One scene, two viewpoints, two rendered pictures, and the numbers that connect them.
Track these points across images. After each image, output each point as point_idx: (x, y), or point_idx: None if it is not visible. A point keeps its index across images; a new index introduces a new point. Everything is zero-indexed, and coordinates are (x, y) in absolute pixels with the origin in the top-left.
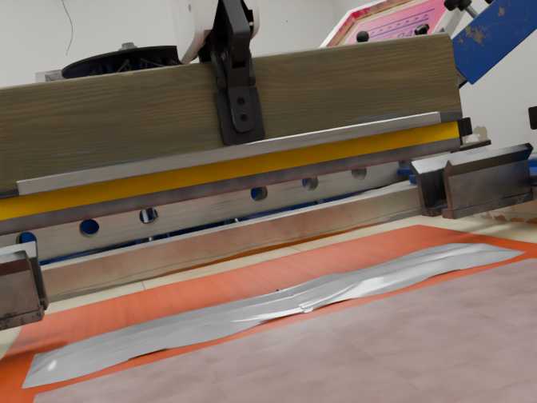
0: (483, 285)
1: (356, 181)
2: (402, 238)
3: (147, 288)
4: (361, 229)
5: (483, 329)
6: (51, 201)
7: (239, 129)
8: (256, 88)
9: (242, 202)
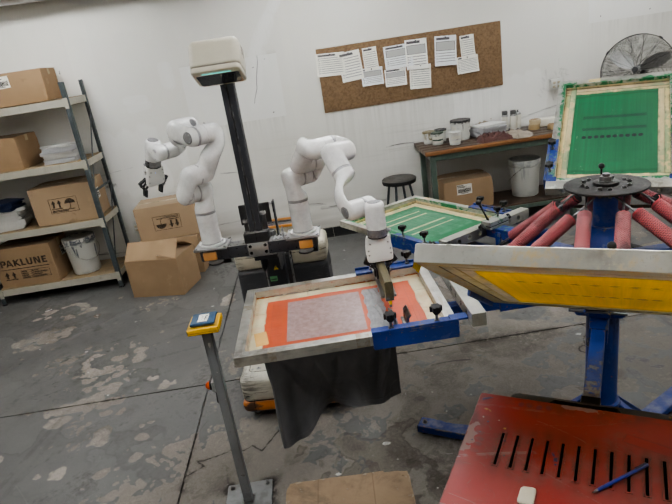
0: (358, 322)
1: (460, 305)
2: (412, 320)
3: (414, 290)
4: (438, 316)
5: (340, 319)
6: None
7: (374, 275)
8: (376, 270)
9: (449, 287)
